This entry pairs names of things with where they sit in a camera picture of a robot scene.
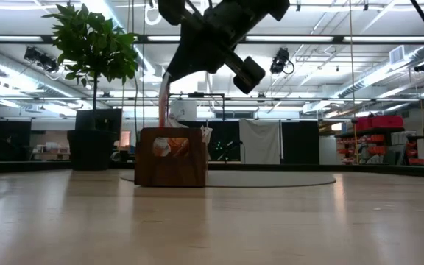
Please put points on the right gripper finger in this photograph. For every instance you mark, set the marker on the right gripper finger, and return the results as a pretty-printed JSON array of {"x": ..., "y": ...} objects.
[
  {"x": 171, "y": 11},
  {"x": 249, "y": 75}
]

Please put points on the wooden tea organizer box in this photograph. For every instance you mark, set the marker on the wooden tea organizer box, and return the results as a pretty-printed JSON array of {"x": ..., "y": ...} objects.
[{"x": 171, "y": 169}]

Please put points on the black ceiling spotlight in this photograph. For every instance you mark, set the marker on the black ceiling spotlight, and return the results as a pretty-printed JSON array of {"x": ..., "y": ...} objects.
[
  {"x": 280, "y": 60},
  {"x": 422, "y": 67},
  {"x": 39, "y": 59}
]

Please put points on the black partition panel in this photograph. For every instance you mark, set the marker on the black partition panel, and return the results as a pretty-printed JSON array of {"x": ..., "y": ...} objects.
[
  {"x": 226, "y": 132},
  {"x": 105, "y": 117},
  {"x": 300, "y": 141},
  {"x": 9, "y": 140}
]

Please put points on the thin black crossbar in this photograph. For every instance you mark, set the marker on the thin black crossbar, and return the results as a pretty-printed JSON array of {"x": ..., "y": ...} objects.
[{"x": 307, "y": 99}]

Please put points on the white curtain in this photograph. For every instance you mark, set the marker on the white curtain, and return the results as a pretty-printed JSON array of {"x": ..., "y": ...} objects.
[{"x": 260, "y": 141}]

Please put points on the black overhead light bar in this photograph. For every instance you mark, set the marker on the black overhead light bar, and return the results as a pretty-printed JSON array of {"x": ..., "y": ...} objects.
[{"x": 307, "y": 38}]

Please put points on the white panel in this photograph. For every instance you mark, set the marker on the white panel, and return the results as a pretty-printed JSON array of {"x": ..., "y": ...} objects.
[{"x": 184, "y": 108}]

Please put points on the potted green plant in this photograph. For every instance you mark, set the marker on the potted green plant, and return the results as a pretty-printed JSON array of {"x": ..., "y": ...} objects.
[{"x": 94, "y": 40}]

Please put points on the round grey mat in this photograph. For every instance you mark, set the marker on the round grey mat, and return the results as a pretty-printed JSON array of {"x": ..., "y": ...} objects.
[{"x": 271, "y": 179}]

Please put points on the red storage bin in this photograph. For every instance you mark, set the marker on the red storage bin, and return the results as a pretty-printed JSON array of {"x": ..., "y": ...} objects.
[
  {"x": 363, "y": 124},
  {"x": 388, "y": 122}
]

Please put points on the shelf with orange bins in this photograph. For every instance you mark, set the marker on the shelf with orange bins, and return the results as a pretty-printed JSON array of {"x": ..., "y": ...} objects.
[{"x": 377, "y": 139}]

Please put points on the black metal table frame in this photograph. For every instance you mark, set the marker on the black metal table frame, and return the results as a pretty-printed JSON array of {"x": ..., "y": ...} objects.
[{"x": 381, "y": 170}]

